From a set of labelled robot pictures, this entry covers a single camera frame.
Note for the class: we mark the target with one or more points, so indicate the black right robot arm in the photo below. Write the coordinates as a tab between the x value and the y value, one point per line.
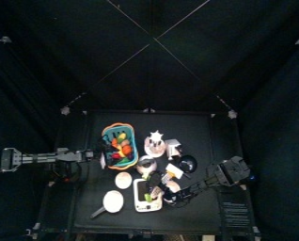
227	172

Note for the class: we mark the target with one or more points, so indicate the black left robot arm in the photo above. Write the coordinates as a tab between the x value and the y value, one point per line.
38	157

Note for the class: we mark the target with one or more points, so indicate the orange toy carrot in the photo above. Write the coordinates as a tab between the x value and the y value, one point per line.
113	143

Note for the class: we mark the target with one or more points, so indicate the red toy pepper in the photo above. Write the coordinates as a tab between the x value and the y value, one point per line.
116	155

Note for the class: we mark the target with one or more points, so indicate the yellow toy corn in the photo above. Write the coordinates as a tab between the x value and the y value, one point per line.
121	137

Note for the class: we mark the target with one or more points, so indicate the green toy vegetable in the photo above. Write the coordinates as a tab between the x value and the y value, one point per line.
122	161

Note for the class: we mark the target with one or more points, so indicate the small green toy piece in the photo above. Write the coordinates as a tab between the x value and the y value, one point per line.
146	198

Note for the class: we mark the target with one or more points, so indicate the round orange toy fruit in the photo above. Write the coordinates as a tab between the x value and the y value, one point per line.
126	150

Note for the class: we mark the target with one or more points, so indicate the white flat card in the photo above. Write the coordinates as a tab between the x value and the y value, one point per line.
173	170

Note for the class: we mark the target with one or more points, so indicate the small white plate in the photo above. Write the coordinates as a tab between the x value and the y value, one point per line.
122	180

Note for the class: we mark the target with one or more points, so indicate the teal basket with orange rim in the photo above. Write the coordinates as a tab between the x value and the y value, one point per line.
130	131

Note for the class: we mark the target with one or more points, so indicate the white toy tray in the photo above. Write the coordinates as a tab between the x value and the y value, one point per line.
140	205

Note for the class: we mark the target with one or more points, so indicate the black toy bowl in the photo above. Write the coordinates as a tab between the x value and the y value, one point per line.
186	163

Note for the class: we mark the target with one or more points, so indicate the white cup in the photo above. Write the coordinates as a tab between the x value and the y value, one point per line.
145	164

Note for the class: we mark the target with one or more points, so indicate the white toy frying pan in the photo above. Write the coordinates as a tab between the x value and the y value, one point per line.
112	201

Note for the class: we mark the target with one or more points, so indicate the white toy toaster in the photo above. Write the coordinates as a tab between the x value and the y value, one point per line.
172	147

